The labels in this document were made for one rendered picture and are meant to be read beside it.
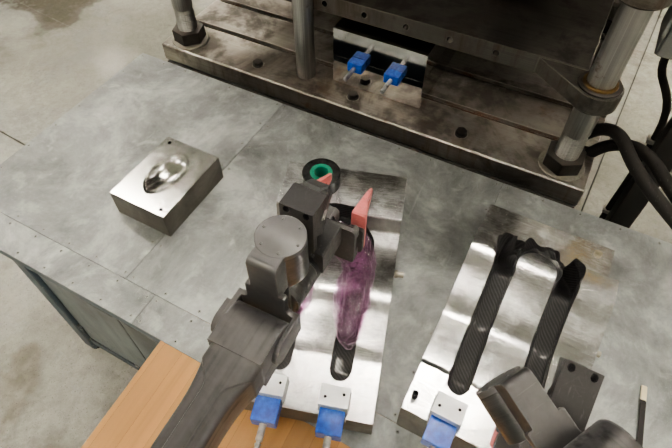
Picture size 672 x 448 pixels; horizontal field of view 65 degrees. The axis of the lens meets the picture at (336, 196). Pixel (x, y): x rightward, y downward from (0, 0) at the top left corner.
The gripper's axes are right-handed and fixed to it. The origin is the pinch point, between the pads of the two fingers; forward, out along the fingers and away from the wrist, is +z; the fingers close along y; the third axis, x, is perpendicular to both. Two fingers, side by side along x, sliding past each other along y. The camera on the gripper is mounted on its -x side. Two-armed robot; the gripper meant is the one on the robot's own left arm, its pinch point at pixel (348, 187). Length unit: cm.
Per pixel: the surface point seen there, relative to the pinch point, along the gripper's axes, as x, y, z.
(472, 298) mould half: 29.8, -21.3, 10.0
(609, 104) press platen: 16, -33, 59
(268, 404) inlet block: 33.3, 3.1, -22.0
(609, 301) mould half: 26, -43, 18
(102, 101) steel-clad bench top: 39, 88, 30
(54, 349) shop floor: 120, 102, -16
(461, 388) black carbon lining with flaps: 31.1, -24.5, -6.2
